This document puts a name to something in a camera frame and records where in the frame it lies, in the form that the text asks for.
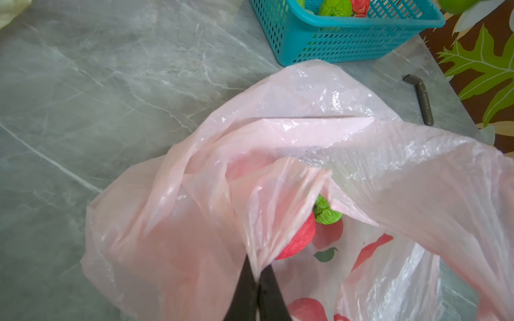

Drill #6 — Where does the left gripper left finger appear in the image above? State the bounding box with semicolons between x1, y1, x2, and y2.
224;256;258;321

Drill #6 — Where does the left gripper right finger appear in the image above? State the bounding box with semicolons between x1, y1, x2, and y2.
258;265;292;321

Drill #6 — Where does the pink red fruit toy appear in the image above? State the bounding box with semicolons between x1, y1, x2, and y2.
276;213;316;260

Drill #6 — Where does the green bumpy fruit toy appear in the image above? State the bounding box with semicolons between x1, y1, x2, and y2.
313;195;343;226

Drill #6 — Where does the pink plastic bag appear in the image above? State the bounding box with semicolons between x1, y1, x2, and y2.
81;61;513;320

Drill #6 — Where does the teal plastic basket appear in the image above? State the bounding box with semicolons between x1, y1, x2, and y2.
250;0;445;67

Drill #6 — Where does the green cabbage toy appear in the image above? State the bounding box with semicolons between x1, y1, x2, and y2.
318;0;353;17

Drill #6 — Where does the yellow plastic bag with fruit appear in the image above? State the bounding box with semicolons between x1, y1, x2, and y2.
0;0;32;29

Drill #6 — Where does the grey allen key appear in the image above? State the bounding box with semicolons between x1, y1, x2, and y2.
403;74;434;127

